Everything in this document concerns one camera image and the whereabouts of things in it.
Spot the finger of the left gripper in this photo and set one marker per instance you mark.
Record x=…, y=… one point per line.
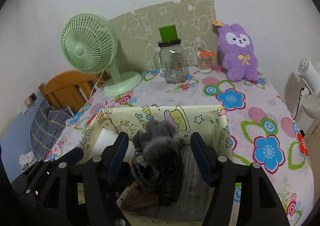
x=48, y=194
x=70, y=158

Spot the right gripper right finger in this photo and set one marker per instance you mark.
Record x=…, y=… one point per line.
x=259, y=202

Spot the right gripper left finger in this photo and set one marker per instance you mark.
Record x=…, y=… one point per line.
x=102, y=177

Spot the white foam towel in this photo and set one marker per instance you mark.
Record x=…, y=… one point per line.
x=107, y=138

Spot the clear plastic zip bag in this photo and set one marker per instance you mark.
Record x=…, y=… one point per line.
x=192, y=202

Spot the grey drawstring pouch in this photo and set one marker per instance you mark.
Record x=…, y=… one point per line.
x=157, y=162

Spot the grey plaid pillow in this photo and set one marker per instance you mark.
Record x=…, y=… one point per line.
x=46, y=128

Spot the crumpled white cloth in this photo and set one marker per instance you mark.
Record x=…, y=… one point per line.
x=26, y=160

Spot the yellow cartoon fabric storage box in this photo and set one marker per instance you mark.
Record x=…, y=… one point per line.
x=209, y=121

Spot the floral tablecloth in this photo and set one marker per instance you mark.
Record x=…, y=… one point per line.
x=248, y=121

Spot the green desk fan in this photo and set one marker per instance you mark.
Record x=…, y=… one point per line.
x=89, y=44

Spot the glass mason jar mug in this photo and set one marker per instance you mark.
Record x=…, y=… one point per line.
x=169, y=60

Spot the purple plush bunny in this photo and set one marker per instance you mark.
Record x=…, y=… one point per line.
x=236, y=48

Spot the patterned cardboard panel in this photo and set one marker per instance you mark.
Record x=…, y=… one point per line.
x=141, y=31

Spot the white standing fan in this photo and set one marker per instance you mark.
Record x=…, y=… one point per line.
x=308, y=99

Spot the cotton swab container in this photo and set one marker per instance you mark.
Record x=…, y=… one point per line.
x=204, y=60

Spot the green cup on jar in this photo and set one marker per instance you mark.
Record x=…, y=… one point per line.
x=168, y=33

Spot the wall power socket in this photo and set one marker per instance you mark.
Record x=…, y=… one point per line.
x=30, y=100

